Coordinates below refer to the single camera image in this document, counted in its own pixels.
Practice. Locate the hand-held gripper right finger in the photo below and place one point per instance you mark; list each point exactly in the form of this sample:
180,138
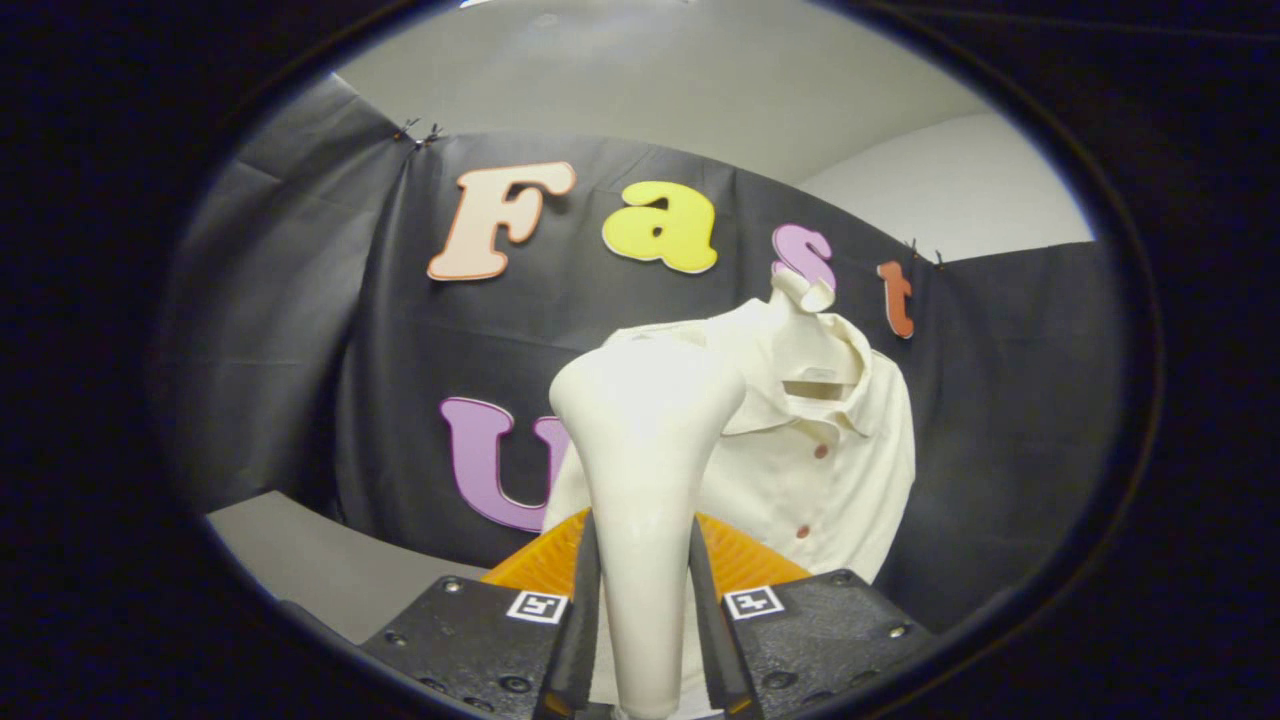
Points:
712,640

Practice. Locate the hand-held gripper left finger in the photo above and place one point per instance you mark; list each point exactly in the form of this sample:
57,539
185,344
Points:
585,640

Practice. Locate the cream button-up shirt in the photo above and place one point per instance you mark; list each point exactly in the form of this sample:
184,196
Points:
800,470

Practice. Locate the cream garment steamer head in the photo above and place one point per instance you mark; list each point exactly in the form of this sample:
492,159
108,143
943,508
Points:
645,450

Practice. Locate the grey drawer cabinet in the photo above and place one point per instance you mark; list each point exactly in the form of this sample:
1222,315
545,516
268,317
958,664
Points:
320,560

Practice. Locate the black backdrop cloth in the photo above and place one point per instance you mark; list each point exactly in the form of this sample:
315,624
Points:
300,350

